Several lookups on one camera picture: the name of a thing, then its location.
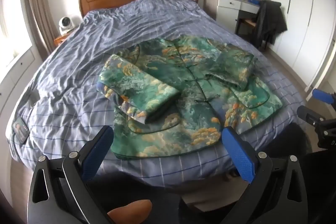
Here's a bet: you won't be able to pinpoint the smartphone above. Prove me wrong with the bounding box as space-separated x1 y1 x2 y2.
12 119 29 143

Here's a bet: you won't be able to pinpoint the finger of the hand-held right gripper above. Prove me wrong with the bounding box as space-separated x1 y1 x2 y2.
312 89 336 106

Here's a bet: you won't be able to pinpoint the bed with blue checked sheet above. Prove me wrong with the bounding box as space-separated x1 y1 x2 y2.
5 0 307 188

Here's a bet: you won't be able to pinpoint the green printed jacket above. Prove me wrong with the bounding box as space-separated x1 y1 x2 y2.
98 35 283 160

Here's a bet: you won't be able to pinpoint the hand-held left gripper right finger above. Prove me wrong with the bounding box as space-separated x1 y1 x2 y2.
222 126 308 224

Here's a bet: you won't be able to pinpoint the chair with black jacket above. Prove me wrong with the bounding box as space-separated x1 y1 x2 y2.
253 0 288 50

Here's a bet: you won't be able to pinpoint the person's dark pants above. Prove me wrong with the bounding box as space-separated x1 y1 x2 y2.
178 123 336 224

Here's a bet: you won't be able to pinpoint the white desk fan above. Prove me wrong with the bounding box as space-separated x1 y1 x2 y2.
58 17 76 35

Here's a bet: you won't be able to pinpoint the small grey cloth tag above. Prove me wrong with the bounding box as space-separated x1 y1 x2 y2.
28 91 40 107

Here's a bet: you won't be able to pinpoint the wooden chair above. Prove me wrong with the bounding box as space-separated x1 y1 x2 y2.
235 18 259 36

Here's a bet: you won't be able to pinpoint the white desk with drawers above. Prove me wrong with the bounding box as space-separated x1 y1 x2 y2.
203 0 263 35

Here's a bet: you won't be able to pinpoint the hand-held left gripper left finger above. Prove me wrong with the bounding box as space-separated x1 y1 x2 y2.
27 125 114 224

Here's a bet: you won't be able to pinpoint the white wardrobe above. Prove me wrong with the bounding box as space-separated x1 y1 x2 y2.
256 0 336 88

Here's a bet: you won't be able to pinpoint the beige curtain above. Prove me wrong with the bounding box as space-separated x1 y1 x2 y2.
25 0 57 56

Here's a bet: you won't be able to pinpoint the wooden nightstand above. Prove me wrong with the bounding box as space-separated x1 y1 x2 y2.
54 32 71 47

